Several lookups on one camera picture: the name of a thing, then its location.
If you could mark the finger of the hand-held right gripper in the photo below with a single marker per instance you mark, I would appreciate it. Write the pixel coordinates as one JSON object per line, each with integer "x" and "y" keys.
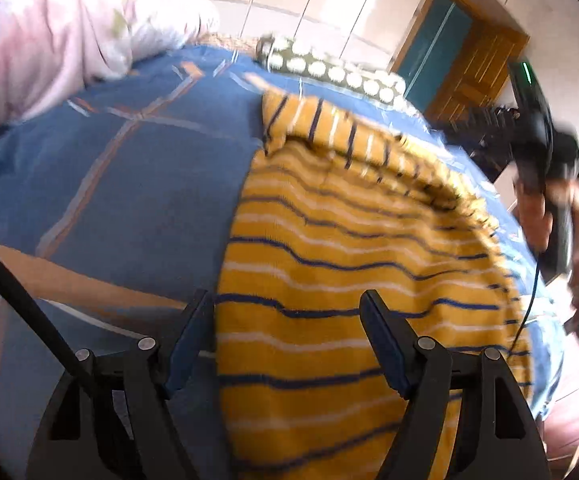
{"x": 494, "y": 119}
{"x": 492, "y": 152}

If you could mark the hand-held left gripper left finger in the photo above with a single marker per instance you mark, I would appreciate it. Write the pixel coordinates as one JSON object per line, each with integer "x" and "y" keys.
{"x": 184, "y": 352}

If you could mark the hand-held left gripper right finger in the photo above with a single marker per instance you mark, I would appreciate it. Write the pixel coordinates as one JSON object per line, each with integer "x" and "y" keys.
{"x": 385, "y": 347}

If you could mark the yellow striped knit sweater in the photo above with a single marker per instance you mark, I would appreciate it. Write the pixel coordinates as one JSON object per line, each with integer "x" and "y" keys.
{"x": 329, "y": 240}

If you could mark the person's right hand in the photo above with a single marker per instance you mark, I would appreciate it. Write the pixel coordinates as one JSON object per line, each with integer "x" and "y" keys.
{"x": 532, "y": 210}

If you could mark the wooden door with teal panel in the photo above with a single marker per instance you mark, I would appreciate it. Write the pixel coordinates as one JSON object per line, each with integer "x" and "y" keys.
{"x": 484, "y": 70}

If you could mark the blue plaid bed sheet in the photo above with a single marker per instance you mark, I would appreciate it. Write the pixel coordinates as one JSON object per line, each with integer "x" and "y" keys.
{"x": 134, "y": 185}

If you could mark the green pillow with white dots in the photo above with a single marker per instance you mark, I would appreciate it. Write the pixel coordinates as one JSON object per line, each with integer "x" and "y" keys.
{"x": 319, "y": 62}

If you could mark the white glossy wardrobe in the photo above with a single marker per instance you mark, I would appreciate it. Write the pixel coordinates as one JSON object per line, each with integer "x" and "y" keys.
{"x": 289, "y": 5}

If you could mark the orange patterned pillow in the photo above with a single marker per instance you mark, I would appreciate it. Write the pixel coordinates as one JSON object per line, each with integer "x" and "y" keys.
{"x": 224, "y": 42}

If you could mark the pink floral quilt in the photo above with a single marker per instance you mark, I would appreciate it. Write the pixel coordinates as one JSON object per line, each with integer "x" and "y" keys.
{"x": 44, "y": 35}

